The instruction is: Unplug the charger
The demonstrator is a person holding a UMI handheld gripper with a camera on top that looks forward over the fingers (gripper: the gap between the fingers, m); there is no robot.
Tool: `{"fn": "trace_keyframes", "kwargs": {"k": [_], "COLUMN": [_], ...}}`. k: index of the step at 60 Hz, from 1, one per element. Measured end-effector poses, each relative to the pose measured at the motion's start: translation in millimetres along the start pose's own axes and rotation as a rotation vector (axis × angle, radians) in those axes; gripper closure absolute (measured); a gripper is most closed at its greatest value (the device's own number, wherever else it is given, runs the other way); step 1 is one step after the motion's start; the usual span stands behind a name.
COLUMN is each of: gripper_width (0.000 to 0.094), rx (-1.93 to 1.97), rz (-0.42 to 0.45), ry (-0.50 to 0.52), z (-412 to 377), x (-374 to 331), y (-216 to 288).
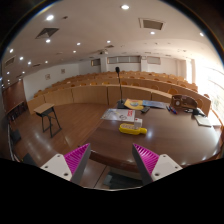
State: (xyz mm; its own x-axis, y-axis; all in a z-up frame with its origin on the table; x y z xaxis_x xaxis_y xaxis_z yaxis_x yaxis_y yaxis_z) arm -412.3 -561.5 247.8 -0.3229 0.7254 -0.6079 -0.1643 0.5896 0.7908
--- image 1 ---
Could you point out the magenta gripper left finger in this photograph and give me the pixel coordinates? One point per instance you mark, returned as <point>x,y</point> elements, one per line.
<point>71,165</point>

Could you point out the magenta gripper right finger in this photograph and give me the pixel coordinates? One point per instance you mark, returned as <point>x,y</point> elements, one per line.
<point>152,166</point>

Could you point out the yellow power strip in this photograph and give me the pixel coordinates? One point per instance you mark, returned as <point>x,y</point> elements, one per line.
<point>130,129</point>

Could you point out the small wooden side desk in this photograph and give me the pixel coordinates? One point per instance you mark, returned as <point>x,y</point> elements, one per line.
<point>47,110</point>

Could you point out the black remote control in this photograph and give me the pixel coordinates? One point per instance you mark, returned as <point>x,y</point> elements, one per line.
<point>145,109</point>

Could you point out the red and blue pens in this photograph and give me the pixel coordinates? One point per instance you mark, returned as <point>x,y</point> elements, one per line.
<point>171,109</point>

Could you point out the blue printed paper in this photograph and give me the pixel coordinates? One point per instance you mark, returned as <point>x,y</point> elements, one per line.
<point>153,104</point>

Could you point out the yellow round disc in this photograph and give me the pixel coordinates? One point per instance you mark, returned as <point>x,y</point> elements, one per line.
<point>134,104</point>

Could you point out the white printed sheet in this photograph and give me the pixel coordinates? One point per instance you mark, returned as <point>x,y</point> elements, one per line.
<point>119,115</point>

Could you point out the white notebook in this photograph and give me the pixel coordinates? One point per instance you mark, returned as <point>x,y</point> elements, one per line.
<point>202,121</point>

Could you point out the black microphone on stand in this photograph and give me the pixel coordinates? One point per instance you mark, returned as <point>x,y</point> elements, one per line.
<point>120,103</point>

